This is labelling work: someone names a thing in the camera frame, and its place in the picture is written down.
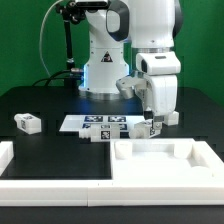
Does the black cables bundle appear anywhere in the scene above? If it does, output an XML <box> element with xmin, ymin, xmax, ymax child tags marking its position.
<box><xmin>31</xmin><ymin>67</ymin><xmax>84</xmax><ymax>88</ymax></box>

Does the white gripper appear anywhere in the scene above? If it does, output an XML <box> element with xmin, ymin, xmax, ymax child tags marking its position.
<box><xmin>142</xmin><ymin>75</ymin><xmax>177</xmax><ymax>130</ymax></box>

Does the white square tabletop tray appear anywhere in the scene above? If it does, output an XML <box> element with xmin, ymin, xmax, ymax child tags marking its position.
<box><xmin>110</xmin><ymin>139</ymin><xmax>222</xmax><ymax>186</ymax></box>

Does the black camera stand pole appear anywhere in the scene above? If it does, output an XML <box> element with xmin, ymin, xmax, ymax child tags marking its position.
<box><xmin>55</xmin><ymin>0</ymin><xmax>101</xmax><ymax>88</ymax></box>

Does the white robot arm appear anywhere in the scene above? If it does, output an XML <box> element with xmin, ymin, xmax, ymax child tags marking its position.
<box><xmin>77</xmin><ymin>0</ymin><xmax>182</xmax><ymax>130</ymax></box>

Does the white cable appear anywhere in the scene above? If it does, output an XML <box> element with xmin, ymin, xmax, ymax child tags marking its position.
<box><xmin>38</xmin><ymin>0</ymin><xmax>64</xmax><ymax>78</ymax></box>

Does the white sheet with tags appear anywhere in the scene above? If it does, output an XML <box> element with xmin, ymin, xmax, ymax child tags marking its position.
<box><xmin>60</xmin><ymin>115</ymin><xmax>144</xmax><ymax>132</ymax></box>

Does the white U-shaped obstacle fence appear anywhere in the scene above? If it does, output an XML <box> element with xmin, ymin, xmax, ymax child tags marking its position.
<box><xmin>0</xmin><ymin>142</ymin><xmax>224</xmax><ymax>206</ymax></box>

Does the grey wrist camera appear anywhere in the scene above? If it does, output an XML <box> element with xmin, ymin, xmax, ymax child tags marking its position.
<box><xmin>116</xmin><ymin>76</ymin><xmax>146</xmax><ymax>99</ymax></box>

